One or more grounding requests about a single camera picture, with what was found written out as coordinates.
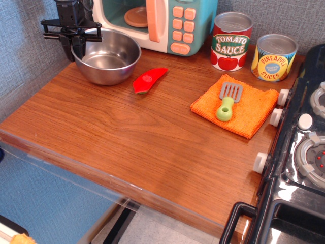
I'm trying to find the stainless steel bowl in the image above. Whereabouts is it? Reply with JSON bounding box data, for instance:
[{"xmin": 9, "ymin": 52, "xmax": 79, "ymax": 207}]
[{"xmin": 71, "ymin": 28, "xmax": 142, "ymax": 86}]

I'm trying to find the wooden toy plate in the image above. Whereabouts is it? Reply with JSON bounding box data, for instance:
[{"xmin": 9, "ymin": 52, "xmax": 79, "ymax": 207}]
[{"xmin": 124, "ymin": 6, "xmax": 148, "ymax": 28}]

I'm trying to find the orange microfiber cloth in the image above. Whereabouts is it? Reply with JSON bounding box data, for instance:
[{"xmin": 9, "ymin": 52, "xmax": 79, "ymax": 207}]
[{"xmin": 190, "ymin": 74, "xmax": 279, "ymax": 139}]

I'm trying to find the clear acrylic table guard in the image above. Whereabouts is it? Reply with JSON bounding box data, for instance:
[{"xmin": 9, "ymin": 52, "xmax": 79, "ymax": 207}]
[{"xmin": 1, "ymin": 134, "xmax": 223, "ymax": 243}]

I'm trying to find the white stove knob top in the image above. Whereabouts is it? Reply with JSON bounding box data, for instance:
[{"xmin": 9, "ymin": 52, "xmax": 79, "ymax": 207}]
[{"xmin": 277, "ymin": 89, "xmax": 290, "ymax": 107}]

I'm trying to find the teal toy microwave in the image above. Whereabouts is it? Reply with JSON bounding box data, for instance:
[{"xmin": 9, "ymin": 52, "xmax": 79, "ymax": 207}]
[{"xmin": 92, "ymin": 1, "xmax": 218, "ymax": 56}]

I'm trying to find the red toy chili pepper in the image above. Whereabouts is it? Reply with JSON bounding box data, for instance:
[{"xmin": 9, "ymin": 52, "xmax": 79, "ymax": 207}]
[{"xmin": 133, "ymin": 68, "xmax": 168, "ymax": 94}]

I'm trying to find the pineapple slices toy can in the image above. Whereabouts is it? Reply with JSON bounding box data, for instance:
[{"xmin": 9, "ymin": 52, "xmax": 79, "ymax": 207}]
[{"xmin": 251, "ymin": 34, "xmax": 298, "ymax": 82}]

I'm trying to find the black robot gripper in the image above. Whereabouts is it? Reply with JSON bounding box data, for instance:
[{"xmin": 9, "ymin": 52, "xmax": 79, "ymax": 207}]
[{"xmin": 41, "ymin": 1, "xmax": 103, "ymax": 62}]

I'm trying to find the tomato sauce toy can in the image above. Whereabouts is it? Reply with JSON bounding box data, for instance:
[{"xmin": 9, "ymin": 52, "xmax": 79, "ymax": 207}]
[{"xmin": 210, "ymin": 12, "xmax": 253, "ymax": 71}]

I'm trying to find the grey green toy spatula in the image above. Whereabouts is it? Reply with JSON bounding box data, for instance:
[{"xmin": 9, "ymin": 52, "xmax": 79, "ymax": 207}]
[{"xmin": 216, "ymin": 82, "xmax": 243, "ymax": 122}]

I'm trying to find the white stove knob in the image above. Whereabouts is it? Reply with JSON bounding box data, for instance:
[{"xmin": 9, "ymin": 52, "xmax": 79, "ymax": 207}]
[
  {"xmin": 270, "ymin": 108, "xmax": 283, "ymax": 127},
  {"xmin": 277, "ymin": 89, "xmax": 290, "ymax": 107},
  {"xmin": 253, "ymin": 152, "xmax": 268, "ymax": 174}
]

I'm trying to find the white stove knob bottom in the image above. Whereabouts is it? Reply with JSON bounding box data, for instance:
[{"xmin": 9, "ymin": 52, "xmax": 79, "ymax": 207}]
[{"xmin": 253, "ymin": 152, "xmax": 268, "ymax": 174}]

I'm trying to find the black oven door handle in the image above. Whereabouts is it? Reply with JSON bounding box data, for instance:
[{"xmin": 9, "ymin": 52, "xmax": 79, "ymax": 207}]
[{"xmin": 219, "ymin": 202, "xmax": 258, "ymax": 244}]

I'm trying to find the black toy stove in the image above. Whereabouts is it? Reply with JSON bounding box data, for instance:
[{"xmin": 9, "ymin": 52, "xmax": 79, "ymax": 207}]
[{"xmin": 243, "ymin": 44, "xmax": 324, "ymax": 243}]

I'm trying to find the white stove knob middle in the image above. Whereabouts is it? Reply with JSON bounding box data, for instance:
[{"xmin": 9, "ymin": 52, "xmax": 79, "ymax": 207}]
[{"xmin": 270, "ymin": 108, "xmax": 283, "ymax": 127}]

